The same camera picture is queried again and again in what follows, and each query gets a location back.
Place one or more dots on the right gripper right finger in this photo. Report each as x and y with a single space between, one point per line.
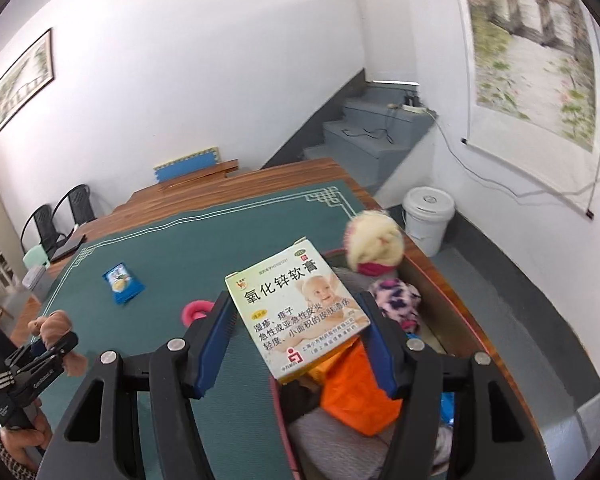
492 436

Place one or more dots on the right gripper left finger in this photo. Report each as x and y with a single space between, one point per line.
99 435

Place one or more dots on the tan beige sock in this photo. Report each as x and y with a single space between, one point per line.
51 328

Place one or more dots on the blue snack packet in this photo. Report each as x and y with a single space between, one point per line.
447 408
123 283

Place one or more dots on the pink knotted foam tube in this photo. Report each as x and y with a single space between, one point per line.
195 310

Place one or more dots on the green white medicine box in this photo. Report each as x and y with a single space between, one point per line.
296 310

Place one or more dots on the checkered sleeve forearm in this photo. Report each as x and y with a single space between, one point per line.
18 471

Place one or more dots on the person left hand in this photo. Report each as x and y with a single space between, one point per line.
17 441

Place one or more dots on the blue snack packet in box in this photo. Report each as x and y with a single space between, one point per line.
447 408

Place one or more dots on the grey tin box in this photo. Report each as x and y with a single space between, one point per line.
38 282

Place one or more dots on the black metal chair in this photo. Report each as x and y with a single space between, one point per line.
79 200
50 238

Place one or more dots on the green table mat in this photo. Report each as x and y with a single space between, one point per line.
187 257

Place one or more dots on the black tablet device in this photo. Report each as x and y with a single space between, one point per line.
68 249

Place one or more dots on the orange toy block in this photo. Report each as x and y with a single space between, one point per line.
350 392

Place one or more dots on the pink leopard fuzzy sock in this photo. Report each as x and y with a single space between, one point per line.
399 301

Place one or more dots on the grey folded cloth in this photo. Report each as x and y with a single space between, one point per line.
337 450

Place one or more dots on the cream yellow rolled sock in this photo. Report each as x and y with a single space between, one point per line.
373 243

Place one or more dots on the white plastic bucket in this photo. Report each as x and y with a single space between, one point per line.
427 213

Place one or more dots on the blue foam mat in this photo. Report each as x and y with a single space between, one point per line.
187 164

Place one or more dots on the framed landscape picture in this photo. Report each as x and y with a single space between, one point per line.
27 76

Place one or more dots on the white power strip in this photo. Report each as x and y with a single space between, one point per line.
407 108

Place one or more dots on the hanging scroll painting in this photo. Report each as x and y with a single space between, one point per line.
534 85

